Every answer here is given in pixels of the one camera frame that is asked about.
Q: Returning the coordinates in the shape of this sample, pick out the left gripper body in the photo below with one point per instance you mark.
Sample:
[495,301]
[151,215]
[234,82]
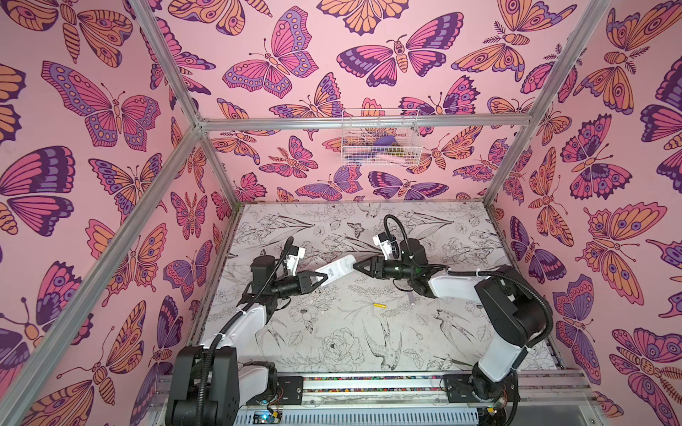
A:
[286,287]

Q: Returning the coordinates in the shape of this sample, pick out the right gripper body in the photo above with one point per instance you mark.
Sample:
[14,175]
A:
[376,267]

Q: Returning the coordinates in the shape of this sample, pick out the white remote with display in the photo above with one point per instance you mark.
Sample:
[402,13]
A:
[338,269]

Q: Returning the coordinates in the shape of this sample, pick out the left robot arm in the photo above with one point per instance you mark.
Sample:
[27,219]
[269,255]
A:
[207,386]

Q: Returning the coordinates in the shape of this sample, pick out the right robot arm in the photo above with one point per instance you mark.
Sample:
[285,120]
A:
[496,311]

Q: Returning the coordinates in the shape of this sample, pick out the purple item in basket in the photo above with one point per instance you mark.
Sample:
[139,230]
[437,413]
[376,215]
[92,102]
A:
[385,144]

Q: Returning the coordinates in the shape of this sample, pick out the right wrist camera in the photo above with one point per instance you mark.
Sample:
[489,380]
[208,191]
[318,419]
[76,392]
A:
[388,245]

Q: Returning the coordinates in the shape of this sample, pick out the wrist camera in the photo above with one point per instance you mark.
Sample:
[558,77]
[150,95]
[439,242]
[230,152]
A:
[294,256]
[388,245]

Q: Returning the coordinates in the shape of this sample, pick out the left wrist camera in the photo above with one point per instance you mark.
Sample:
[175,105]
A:
[294,256]

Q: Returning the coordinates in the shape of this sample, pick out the white wire basket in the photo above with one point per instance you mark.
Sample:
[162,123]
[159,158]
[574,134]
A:
[374,139]

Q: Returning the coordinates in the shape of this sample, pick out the white vented cable duct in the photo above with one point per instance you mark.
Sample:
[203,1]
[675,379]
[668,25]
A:
[361,416]

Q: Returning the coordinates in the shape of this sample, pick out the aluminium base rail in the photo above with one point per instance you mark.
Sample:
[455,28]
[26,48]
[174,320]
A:
[535,387]

